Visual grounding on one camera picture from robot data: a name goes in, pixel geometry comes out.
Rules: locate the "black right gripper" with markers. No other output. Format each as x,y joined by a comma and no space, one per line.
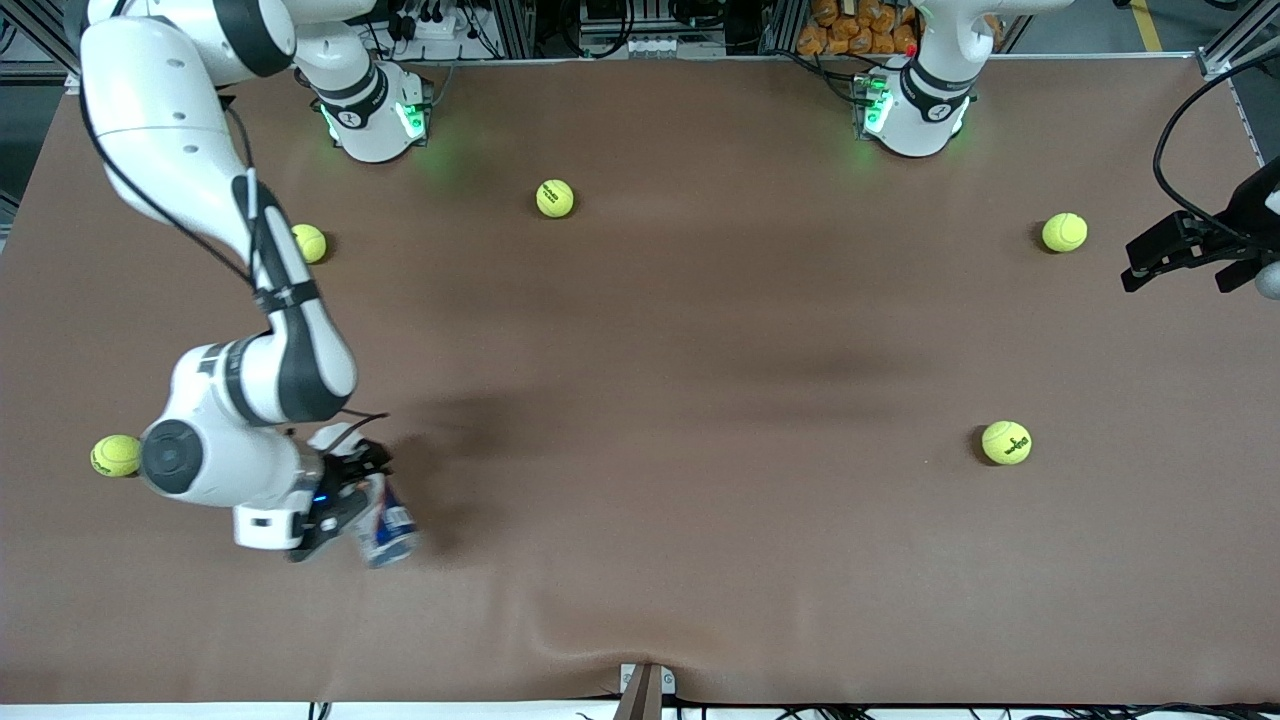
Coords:
352,470

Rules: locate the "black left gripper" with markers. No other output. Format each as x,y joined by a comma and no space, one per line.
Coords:
1256,211

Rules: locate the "white blue tennis ball can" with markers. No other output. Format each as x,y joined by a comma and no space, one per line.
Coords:
388,530

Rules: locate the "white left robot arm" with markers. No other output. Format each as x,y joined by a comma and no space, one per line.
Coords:
920,110

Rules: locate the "yellow tennis ball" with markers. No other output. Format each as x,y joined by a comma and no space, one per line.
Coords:
555,198
1064,232
1006,442

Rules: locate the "yellow tennis ball Head print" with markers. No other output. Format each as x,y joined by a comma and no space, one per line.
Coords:
118,455

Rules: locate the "yellow tennis ball Wilson print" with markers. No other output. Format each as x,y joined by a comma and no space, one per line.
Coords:
312,243

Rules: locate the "brown table cover mat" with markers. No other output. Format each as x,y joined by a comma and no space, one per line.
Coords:
640,560

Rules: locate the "white power strip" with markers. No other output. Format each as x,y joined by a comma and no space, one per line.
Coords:
432,22

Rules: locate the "white connector block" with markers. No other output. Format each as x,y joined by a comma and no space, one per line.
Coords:
660,46

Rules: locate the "aluminium corner frame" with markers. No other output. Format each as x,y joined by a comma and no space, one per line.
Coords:
40,30
1225,55

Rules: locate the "brown post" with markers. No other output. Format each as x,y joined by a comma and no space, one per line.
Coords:
640,700

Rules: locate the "grey metal bracket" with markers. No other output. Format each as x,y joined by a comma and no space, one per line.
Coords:
668,682

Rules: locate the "aluminium profile post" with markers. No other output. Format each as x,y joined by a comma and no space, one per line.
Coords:
780,25
510,25

